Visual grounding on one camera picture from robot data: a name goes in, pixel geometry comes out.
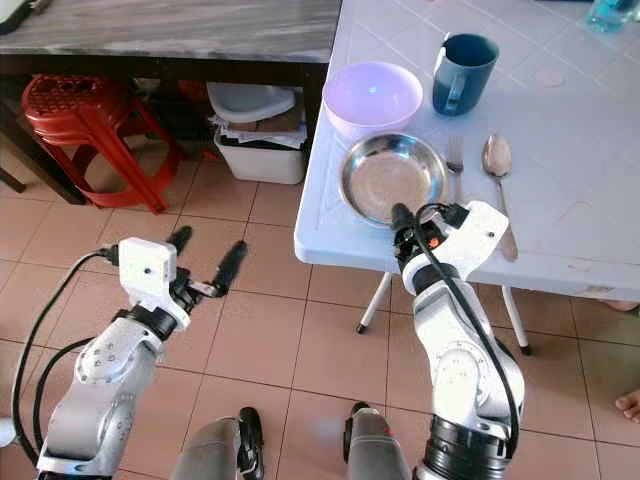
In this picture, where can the person's bare toes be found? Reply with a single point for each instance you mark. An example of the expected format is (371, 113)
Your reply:
(620, 305)

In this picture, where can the grey wood-top dark table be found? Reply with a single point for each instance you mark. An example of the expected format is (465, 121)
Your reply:
(160, 68)

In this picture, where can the grey right robot leg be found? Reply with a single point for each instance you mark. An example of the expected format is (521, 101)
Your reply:
(375, 450)

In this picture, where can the stainless steel plate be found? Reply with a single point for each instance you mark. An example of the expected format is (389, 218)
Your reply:
(390, 178)

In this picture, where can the metal fork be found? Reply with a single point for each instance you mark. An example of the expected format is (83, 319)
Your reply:
(455, 162)

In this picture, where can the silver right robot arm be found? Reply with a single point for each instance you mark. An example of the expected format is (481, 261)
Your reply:
(460, 380)

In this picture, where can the clear blue plastic bottle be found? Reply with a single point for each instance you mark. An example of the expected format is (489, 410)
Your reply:
(612, 12)

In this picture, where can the metal spoon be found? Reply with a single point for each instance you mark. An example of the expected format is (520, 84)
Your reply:
(496, 156)

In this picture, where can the red plastic stool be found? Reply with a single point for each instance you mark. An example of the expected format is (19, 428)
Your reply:
(75, 105)

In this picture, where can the person's bare foot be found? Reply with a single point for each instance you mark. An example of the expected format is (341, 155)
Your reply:
(630, 405)

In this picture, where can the grey left robot leg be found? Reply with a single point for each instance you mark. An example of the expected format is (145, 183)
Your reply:
(210, 450)

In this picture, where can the dark blue plastic mug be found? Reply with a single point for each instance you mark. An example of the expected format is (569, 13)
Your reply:
(468, 72)

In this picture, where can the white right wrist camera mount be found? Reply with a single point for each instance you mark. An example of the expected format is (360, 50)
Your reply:
(475, 240)

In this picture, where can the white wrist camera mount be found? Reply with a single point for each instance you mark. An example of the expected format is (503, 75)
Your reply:
(145, 270)
(475, 240)

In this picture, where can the small white object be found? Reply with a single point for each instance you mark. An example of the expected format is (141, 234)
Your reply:
(6, 432)

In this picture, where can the grey robot leg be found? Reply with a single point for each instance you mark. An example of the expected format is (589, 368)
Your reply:
(375, 450)
(210, 450)

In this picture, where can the white plastic storage bin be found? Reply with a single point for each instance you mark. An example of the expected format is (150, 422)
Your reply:
(260, 162)

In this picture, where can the purple plastic bowl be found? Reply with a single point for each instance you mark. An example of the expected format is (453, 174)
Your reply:
(372, 100)

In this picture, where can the white plastic basin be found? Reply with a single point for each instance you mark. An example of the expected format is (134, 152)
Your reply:
(248, 100)

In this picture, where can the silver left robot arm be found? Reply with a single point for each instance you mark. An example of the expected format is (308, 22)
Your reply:
(98, 372)

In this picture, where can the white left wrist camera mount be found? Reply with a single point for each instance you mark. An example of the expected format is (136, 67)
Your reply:
(145, 270)

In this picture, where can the white plastic folding table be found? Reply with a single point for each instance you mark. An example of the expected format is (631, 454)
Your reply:
(560, 160)

